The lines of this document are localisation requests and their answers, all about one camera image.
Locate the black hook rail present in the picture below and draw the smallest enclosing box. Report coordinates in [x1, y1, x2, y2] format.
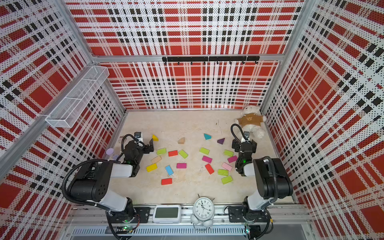
[162, 56, 261, 64]

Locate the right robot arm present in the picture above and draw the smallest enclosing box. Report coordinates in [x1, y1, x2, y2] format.
[229, 124, 294, 223]

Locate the natural wood rectangular block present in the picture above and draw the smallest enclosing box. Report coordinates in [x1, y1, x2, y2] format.
[151, 156, 162, 164]

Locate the lime green block lowest right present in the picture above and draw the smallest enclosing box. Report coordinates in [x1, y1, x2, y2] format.
[221, 176, 233, 185]

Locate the purple triangle block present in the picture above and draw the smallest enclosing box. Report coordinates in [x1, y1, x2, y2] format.
[217, 138, 225, 145]

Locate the magenta block centre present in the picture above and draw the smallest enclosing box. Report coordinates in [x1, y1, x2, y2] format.
[177, 163, 187, 169]

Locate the magenta block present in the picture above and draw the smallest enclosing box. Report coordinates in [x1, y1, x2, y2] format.
[228, 156, 238, 163]
[202, 156, 213, 164]
[177, 163, 187, 169]

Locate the lilac round block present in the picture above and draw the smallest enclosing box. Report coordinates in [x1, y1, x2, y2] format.
[106, 148, 114, 156]

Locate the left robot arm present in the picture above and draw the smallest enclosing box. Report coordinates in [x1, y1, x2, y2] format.
[61, 132, 154, 223]

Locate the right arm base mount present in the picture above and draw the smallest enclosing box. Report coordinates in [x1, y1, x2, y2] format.
[227, 206, 271, 223]

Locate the white wire mesh basket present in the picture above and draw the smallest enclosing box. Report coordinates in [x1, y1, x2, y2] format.
[46, 66, 109, 128]

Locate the pink rectangular block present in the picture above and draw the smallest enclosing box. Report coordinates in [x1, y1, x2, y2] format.
[222, 163, 233, 171]

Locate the yellow triangle block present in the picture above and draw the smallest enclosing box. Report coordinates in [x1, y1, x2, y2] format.
[152, 135, 159, 142]

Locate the blue rectangular block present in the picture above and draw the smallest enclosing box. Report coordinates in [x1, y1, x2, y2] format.
[165, 166, 174, 176]

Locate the red block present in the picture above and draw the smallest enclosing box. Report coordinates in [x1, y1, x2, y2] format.
[168, 150, 179, 157]
[205, 164, 215, 175]
[161, 178, 173, 186]

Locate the magenta block far right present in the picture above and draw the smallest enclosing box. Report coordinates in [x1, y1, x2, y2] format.
[228, 156, 238, 163]

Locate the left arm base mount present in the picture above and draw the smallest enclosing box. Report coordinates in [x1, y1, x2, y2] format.
[106, 207, 151, 224]

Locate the natural wood triangle block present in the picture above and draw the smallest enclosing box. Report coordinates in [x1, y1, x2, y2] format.
[178, 137, 185, 145]

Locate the magenta block middle right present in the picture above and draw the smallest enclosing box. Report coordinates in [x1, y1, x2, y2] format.
[202, 156, 213, 164]

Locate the white analog alarm clock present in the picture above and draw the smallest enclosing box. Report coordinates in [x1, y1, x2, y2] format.
[191, 196, 215, 229]

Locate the white digital display device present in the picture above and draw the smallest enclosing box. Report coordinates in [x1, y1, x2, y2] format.
[153, 205, 182, 224]

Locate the yellow rectangular block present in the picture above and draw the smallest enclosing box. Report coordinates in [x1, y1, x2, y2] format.
[146, 163, 158, 173]

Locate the red block bottom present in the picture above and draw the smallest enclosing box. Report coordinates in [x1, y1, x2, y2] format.
[161, 178, 173, 186]

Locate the teal triangle block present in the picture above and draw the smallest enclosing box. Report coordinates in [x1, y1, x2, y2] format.
[204, 134, 212, 140]

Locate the white teddy bear brown shirt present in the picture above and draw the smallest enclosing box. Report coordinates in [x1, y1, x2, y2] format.
[235, 105, 267, 139]

